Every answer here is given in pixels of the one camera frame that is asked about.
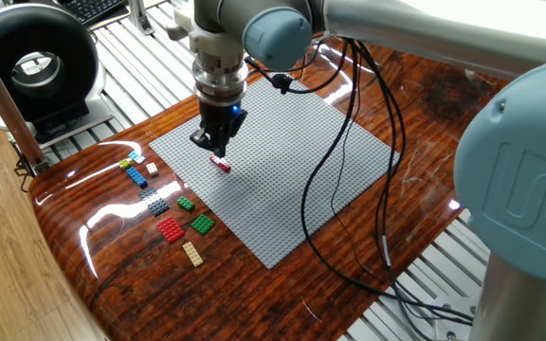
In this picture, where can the green square Lego plate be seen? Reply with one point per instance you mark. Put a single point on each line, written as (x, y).
(202, 224)

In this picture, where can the grey Lego baseplate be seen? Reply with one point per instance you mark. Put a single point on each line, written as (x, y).
(273, 189)

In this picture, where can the white Lego brick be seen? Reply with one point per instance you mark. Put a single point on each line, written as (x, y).
(152, 168)

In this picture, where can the dark grey Lego plate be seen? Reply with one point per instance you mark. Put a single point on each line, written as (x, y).
(155, 202)

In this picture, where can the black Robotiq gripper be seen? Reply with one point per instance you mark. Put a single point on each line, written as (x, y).
(220, 120)

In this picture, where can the red square Lego plate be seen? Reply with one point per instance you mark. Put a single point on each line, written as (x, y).
(170, 229)

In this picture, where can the red long Lego brick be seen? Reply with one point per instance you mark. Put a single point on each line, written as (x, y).
(221, 163)

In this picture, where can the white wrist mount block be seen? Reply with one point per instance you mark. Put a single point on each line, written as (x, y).
(209, 40)

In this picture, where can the black keyboard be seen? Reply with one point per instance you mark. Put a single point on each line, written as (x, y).
(88, 9)

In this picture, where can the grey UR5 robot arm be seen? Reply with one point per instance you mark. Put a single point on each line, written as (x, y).
(443, 23)

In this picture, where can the light blue Lego plate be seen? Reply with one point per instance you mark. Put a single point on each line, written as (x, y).
(136, 157)

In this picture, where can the lime green Lego brick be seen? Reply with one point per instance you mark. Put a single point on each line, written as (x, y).
(125, 164)

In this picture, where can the blue Lego brick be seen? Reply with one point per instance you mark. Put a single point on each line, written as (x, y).
(136, 176)

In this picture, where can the glossy wood-grain mat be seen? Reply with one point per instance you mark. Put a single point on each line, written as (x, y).
(254, 303)

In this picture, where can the aluminium profile bracket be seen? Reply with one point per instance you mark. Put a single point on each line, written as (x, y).
(138, 19)

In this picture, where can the tan Lego plate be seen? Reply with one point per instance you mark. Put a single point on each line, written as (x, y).
(192, 254)

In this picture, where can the brown wooden pole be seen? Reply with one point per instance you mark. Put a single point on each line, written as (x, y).
(3, 99)

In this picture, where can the small green Lego brick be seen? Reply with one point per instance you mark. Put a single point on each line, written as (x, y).
(186, 203)

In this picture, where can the aluminium mounting plate with bolts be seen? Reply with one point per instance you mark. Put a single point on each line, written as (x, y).
(443, 329)

